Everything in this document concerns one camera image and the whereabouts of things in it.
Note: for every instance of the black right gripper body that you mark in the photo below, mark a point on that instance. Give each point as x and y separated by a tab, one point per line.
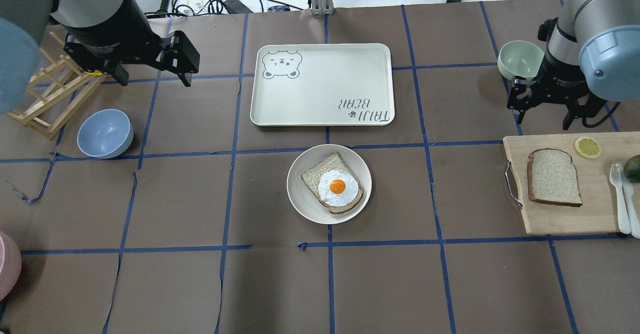
564	76

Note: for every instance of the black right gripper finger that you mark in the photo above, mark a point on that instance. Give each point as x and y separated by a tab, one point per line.
583	107
521	96

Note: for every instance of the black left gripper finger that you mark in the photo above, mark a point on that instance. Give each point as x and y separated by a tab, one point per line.
114	69
179	56

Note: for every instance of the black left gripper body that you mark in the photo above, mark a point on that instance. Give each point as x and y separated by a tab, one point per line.
116	35

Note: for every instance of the bread slice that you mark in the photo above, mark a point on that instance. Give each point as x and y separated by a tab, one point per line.
552	178
311	178

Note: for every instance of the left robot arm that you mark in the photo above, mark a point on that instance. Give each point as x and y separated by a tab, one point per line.
23	27

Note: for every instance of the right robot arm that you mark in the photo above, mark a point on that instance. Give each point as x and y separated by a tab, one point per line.
592	56

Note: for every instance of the white round plate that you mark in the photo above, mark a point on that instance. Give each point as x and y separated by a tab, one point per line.
303	199

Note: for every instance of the bread slice under egg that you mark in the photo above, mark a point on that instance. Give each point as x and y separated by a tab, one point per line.
311	178

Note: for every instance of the yellow mug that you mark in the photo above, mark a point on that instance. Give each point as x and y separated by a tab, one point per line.
89	71

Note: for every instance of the green bowl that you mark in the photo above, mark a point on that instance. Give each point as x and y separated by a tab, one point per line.
519	58

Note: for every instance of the lemon slice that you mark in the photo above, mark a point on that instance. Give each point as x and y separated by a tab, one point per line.
587	147

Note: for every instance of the wooden cup rack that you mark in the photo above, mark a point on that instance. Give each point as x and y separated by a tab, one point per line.
55	94

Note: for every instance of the blue bowl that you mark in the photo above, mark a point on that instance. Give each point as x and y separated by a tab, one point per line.
105	134

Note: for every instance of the white plastic fork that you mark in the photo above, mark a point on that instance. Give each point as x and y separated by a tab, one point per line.
615	179

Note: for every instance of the avocado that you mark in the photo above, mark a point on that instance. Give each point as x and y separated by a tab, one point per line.
631	169

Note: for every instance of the white plastic knife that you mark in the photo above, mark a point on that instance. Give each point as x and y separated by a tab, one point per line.
628	191

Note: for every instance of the wooden cutting board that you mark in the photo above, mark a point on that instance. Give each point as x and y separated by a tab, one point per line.
598	213

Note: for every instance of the cream bear tray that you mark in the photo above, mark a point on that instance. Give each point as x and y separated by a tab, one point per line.
323	84

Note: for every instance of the fried egg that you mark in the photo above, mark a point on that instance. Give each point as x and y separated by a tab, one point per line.
338	188

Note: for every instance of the pink bowl with ice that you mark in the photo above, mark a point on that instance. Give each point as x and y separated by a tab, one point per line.
10	264

